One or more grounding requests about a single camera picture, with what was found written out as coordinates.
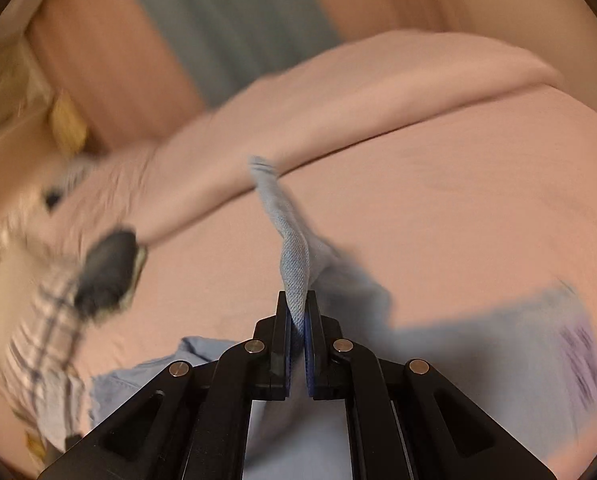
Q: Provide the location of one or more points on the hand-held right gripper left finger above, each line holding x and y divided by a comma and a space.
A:
288, 357

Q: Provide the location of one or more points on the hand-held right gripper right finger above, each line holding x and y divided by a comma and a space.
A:
309, 360

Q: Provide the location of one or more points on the light blue pants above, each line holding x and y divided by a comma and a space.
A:
298, 260

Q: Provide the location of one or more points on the dark grey cloth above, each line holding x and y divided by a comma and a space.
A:
106, 270

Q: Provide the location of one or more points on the pink bed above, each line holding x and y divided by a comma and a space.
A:
453, 210

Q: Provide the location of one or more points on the plaid cloth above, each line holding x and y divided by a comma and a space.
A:
43, 340

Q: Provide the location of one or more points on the pink duvet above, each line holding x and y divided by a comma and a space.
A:
328, 110

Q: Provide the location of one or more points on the yellow patterned object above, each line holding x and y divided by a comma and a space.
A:
36, 445

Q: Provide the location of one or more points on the striped cloth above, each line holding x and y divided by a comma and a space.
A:
78, 172

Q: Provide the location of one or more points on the small dark object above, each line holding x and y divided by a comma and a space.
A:
53, 200

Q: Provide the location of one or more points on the cream pillow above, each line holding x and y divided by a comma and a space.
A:
21, 265

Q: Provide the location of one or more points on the yellow box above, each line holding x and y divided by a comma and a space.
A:
68, 125

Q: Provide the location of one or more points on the blue-grey curtain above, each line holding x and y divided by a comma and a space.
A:
218, 20

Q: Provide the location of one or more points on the wooden headboard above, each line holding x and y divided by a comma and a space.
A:
8, 132

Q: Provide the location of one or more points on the clear plastic wrapping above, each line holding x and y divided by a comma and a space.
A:
8, 80

